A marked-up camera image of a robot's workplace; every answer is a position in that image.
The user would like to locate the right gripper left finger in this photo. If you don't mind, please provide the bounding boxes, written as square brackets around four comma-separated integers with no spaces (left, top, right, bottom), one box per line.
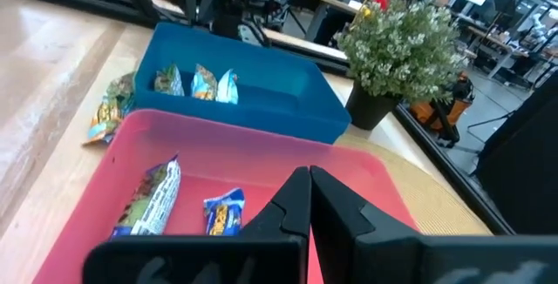
[237,166,312,239]

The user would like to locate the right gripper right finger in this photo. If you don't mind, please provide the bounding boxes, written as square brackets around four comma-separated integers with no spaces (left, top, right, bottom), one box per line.
[310,165,420,284]

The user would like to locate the oatmeal raisin granola bar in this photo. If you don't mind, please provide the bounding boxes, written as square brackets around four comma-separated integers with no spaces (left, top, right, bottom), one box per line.
[202,186,247,238]
[109,153,183,238]

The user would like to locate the blue wrapper granola bar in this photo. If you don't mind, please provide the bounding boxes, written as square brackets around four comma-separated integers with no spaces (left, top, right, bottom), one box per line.
[215,68,241,105]

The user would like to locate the orange label granola bar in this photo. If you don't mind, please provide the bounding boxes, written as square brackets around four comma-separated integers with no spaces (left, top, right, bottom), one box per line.
[189,63,219,102]
[81,71,138,147]

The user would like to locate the green snack packet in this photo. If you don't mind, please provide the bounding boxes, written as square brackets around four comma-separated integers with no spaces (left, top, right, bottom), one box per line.
[153,62,186,98]

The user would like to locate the pink plastic bin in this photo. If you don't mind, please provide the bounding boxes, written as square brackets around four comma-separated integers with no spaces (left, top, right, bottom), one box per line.
[31,108,420,284]

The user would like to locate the blue plastic bin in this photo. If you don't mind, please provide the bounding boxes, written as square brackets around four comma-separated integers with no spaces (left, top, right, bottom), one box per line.
[132,22,353,145]

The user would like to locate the tan woven mat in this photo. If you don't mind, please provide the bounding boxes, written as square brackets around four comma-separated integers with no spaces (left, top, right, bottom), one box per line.
[334,132,493,238]

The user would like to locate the black plant pot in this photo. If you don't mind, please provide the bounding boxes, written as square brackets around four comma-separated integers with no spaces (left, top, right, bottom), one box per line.
[344,78,404,132]

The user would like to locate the orange black floor machine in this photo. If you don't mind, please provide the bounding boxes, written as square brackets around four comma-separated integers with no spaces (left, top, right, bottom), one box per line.
[408,71,477,150]

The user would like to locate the green artificial plant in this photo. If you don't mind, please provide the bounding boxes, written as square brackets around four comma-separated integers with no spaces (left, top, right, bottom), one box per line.
[334,0,472,106]

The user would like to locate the black partition panel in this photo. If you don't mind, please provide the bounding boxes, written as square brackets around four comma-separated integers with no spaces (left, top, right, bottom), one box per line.
[473,69,558,236]

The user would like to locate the wooden desk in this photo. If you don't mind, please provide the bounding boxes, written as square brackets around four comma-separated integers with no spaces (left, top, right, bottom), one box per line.
[300,0,364,44]

